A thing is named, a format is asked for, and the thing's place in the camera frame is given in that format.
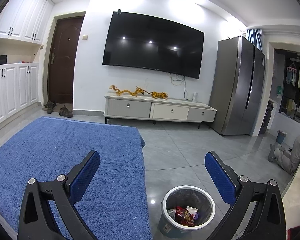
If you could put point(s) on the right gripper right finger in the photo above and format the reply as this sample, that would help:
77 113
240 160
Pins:
268 218

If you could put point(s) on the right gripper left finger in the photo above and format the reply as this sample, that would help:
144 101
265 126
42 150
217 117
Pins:
36 220

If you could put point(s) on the dark red snack packet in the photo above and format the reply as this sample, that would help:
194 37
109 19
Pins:
183 217

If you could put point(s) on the white rimmed trash bin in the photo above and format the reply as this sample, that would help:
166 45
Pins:
197 201

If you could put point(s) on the standing person in grey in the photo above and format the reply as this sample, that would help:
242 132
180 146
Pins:
288 161

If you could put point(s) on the blue fuzzy table cloth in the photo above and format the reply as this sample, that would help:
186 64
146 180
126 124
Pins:
114 205

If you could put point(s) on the small blue waste bin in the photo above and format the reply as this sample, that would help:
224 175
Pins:
280 136

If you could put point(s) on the right brown shoe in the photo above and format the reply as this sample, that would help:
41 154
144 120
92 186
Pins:
65 112

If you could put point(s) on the brown shoe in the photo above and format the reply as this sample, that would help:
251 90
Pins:
65 112
50 105

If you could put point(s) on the left brown shoe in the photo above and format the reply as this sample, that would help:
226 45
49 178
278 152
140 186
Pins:
50 105

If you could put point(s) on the grey steel refrigerator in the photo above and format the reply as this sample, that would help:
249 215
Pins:
237 86

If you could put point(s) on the white low tv cabinet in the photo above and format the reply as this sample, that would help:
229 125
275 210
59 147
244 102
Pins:
147 108

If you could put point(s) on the golden dragon ornament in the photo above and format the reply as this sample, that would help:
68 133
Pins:
139 90

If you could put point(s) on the dark brown entrance door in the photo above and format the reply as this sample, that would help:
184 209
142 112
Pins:
60 80

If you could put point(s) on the wall light switch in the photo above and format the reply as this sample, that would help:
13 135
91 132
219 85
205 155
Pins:
85 37

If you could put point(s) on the white wall cabinet unit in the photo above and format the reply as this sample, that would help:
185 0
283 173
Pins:
22 26

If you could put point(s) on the large wall television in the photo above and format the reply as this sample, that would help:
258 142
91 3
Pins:
148 42

